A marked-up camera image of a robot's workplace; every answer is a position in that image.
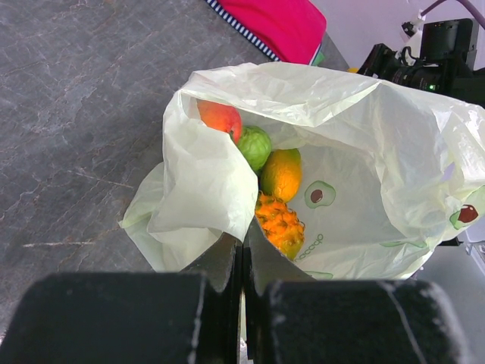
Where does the blue white striped shirt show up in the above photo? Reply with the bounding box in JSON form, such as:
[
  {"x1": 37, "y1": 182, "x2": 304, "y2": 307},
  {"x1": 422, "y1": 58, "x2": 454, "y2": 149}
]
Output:
[{"x1": 205, "y1": 0, "x2": 280, "y2": 61}]

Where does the small pineapple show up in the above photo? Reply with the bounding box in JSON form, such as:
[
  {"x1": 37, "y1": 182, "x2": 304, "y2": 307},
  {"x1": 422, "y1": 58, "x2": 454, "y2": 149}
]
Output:
[{"x1": 255, "y1": 191, "x2": 305, "y2": 261}]

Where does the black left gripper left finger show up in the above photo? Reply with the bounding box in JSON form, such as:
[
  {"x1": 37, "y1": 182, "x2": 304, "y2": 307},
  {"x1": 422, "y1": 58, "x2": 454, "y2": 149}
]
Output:
[{"x1": 1, "y1": 234, "x2": 243, "y2": 363}]

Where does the green round fruit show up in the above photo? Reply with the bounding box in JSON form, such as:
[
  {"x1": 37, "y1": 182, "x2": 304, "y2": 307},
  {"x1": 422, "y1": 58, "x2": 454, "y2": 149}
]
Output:
[{"x1": 237, "y1": 126, "x2": 272, "y2": 172}]

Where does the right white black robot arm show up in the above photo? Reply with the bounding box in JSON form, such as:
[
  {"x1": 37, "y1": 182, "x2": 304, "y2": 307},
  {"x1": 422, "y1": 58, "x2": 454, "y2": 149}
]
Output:
[{"x1": 242, "y1": 19, "x2": 484, "y2": 363}]

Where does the pale green plastic bag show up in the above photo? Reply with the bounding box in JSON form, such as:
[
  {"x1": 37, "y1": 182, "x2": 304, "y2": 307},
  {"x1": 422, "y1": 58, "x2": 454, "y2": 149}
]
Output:
[{"x1": 120, "y1": 62, "x2": 484, "y2": 279}]

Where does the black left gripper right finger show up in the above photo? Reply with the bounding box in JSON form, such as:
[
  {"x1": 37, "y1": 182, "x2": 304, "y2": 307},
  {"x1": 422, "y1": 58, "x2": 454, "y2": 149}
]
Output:
[{"x1": 243, "y1": 223, "x2": 474, "y2": 363}]

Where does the red folded shirt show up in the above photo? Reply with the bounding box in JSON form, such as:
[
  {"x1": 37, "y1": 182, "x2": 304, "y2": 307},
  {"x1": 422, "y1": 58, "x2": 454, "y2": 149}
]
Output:
[{"x1": 219, "y1": 0, "x2": 327, "y2": 65}]

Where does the peach fruit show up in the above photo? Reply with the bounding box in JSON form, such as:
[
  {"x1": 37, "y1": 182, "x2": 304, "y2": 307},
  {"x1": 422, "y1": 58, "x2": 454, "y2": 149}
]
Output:
[{"x1": 197, "y1": 100, "x2": 243, "y2": 144}]

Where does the yellow orange mango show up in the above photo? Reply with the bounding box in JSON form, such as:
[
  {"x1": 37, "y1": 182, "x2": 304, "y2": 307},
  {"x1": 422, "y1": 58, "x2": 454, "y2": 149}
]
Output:
[{"x1": 260, "y1": 149, "x2": 302, "y2": 202}]

